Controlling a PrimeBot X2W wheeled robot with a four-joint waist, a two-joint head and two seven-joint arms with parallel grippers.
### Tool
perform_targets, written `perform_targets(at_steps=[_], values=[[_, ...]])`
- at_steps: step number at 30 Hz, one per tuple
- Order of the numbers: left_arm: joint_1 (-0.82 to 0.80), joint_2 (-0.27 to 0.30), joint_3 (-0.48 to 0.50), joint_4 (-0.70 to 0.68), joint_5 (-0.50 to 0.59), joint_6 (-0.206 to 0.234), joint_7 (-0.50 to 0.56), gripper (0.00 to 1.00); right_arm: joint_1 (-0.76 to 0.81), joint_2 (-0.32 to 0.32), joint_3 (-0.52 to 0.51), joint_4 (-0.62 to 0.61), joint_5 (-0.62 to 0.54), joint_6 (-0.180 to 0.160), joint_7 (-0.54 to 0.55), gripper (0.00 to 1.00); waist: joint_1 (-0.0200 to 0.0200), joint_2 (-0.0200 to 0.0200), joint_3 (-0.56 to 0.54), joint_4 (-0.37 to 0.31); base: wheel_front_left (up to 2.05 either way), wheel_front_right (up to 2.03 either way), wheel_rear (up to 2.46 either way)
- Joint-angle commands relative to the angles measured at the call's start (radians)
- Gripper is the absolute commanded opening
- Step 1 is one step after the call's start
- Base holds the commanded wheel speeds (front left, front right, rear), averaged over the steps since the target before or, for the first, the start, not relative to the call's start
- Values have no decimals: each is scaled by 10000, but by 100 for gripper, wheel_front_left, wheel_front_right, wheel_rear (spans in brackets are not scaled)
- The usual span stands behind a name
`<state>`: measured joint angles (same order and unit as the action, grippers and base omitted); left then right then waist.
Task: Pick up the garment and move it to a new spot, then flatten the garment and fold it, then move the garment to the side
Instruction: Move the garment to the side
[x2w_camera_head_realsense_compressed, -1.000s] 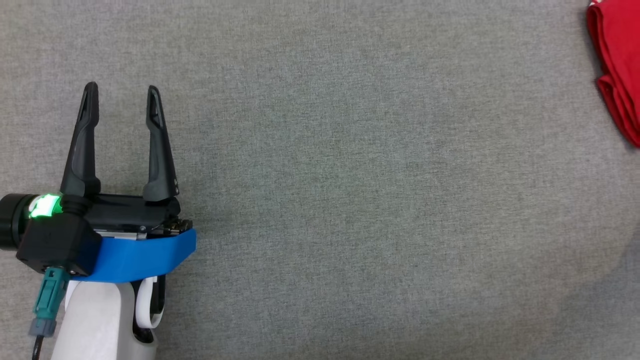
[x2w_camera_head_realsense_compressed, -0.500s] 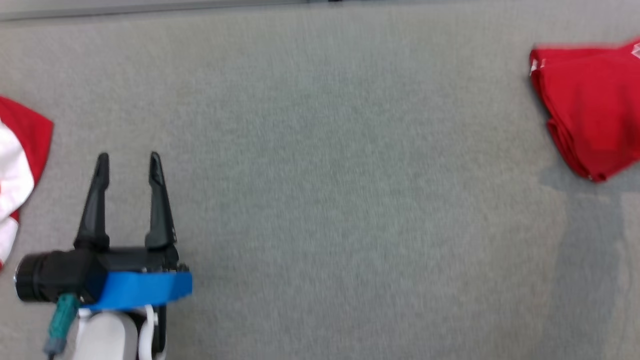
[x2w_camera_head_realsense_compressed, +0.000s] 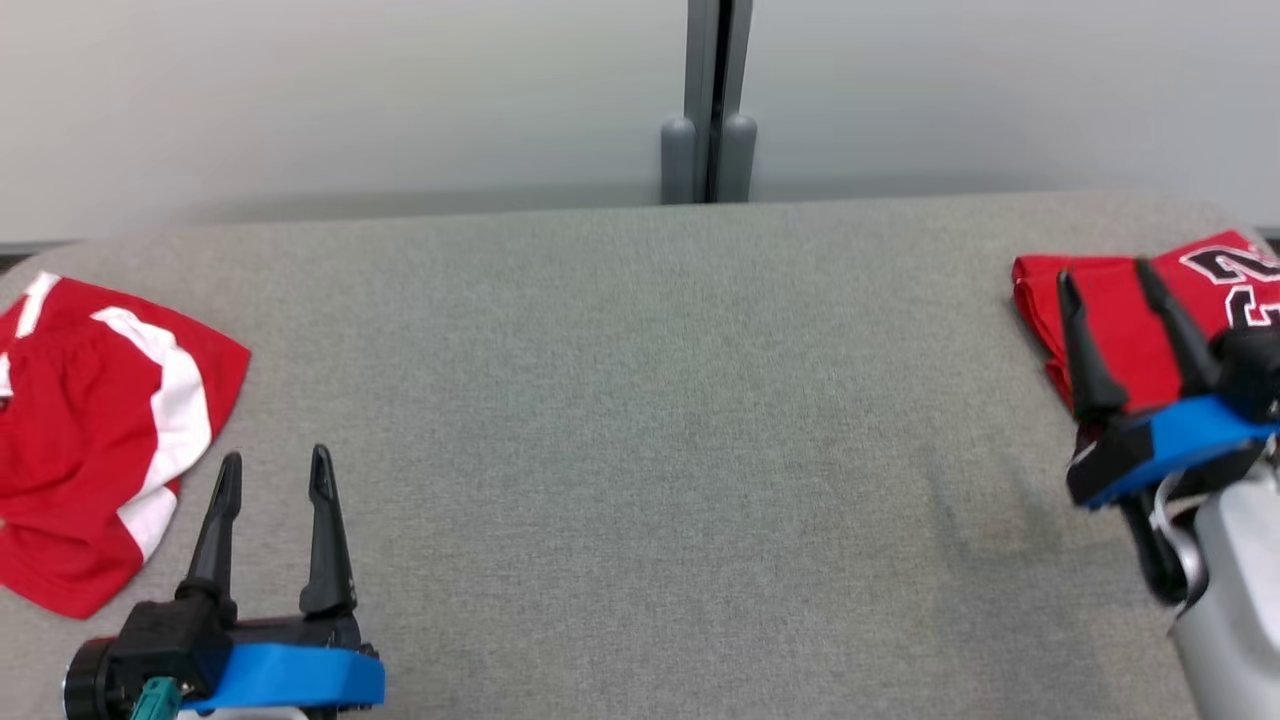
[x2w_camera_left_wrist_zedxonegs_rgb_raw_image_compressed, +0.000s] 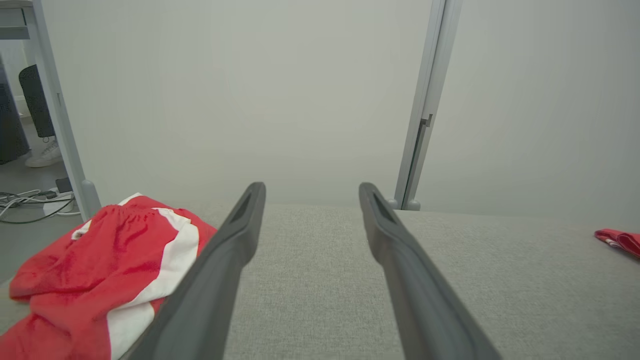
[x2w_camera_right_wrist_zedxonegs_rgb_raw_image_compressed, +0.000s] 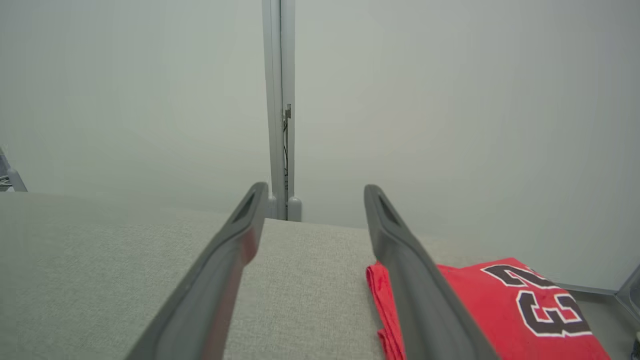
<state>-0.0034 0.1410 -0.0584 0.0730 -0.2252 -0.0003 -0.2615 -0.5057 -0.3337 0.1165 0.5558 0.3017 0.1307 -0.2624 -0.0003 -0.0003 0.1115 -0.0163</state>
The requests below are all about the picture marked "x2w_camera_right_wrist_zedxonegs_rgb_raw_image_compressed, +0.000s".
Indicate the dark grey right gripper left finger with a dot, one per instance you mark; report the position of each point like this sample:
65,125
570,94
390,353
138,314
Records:
210,290

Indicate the red jersey with number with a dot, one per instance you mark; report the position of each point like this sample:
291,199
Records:
490,310

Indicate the grey wall base rail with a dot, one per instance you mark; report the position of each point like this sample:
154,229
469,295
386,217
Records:
590,289

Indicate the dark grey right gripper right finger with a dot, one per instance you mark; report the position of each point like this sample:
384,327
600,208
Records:
425,310

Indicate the grey double partition post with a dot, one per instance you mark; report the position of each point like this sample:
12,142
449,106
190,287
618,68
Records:
274,75

